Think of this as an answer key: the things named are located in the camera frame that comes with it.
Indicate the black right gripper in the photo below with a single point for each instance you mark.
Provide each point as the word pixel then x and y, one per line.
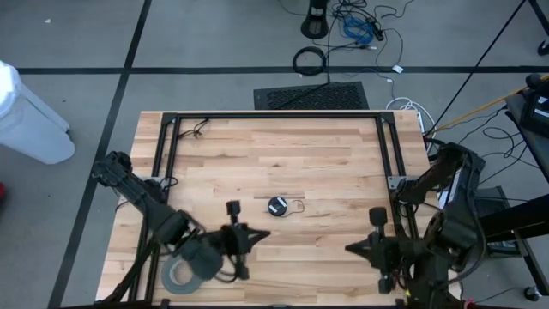
pixel 384 253

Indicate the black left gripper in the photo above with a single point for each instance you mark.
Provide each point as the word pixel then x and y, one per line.
pixel 236 244

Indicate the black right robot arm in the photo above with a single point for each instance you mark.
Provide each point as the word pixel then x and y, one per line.
pixel 450 223

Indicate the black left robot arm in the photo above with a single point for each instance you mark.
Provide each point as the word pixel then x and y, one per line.
pixel 146 201

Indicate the white paper sign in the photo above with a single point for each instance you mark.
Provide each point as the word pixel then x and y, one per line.
pixel 444 197

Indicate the white power strip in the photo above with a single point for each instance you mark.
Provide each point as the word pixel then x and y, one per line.
pixel 420 120

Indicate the black floor grate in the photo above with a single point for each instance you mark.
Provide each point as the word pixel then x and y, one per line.
pixel 313 96

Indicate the black equipment cart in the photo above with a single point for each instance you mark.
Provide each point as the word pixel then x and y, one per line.
pixel 514 214

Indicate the white adapter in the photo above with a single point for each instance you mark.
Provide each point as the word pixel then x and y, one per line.
pixel 397 68

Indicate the black power adapter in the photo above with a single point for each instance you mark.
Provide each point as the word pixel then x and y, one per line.
pixel 376 30

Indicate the black stand base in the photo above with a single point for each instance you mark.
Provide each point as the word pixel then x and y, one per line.
pixel 315 21

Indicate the white trash bin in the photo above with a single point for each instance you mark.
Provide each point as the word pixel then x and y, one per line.
pixel 30 124

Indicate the grey duct tape roll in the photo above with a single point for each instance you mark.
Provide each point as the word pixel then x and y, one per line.
pixel 171 284

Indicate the black aluminium table frame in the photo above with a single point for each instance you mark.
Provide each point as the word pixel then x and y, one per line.
pixel 279 115

